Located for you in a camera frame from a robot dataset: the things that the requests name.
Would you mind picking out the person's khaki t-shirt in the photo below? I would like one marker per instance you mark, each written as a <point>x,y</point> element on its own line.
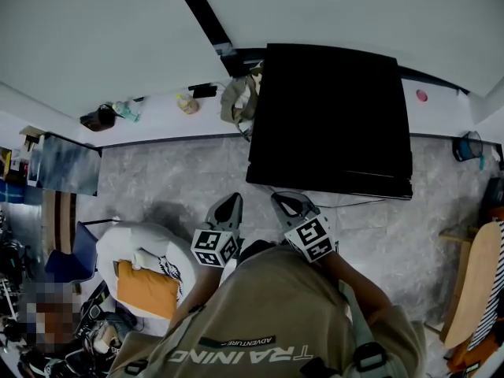
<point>267,313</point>

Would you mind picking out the khaki clothing pile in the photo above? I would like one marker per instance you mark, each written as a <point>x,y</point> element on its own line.
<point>236,101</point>

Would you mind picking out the orange bag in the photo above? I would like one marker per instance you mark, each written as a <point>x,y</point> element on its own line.
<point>484,358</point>

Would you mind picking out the black box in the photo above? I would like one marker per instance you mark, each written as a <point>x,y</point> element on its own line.
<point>494,195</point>

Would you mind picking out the pink round object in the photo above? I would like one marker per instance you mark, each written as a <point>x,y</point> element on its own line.
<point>422,95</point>

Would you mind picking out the black fridge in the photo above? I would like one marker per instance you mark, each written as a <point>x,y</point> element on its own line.
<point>330,116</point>

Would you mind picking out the black mesh waste bin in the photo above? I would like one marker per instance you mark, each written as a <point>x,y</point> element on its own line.
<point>466,148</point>

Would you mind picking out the cluttered shelf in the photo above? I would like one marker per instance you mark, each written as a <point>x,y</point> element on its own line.
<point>15,171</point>

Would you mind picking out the orange cushion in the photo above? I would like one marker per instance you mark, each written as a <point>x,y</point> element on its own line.
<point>147,290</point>

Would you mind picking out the dark brown pouch bag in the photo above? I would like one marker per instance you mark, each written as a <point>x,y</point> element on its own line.
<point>97,118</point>

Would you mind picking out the striped wooden board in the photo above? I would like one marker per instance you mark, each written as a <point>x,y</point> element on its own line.
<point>59,219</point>

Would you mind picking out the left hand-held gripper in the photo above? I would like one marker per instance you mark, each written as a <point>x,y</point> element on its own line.
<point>212,246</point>

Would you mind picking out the blue chair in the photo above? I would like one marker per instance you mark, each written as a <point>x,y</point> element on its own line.
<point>75,256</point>

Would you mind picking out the clear green water bottle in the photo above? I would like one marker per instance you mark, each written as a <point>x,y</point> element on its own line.
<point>128,112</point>

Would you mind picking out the person's right forearm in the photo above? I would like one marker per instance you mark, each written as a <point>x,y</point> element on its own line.
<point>354,286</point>

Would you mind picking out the black flat device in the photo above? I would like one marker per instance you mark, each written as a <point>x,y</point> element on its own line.
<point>202,91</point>

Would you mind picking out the black backpack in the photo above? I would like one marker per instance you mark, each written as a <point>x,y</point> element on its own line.
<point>106,329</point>

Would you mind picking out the yellow drink bottle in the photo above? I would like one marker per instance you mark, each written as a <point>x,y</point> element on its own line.
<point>187,104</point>

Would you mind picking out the person's left forearm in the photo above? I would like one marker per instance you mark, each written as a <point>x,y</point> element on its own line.
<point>199,290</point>

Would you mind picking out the black white striped cloth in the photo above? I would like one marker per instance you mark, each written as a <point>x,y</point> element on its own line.
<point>490,301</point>

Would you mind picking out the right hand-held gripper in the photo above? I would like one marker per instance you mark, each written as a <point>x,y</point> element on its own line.
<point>313,238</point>

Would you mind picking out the wooden chair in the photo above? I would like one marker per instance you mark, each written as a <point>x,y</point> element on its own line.
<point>472,286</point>

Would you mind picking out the black fridge door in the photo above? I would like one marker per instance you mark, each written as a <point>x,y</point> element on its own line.
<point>327,185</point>

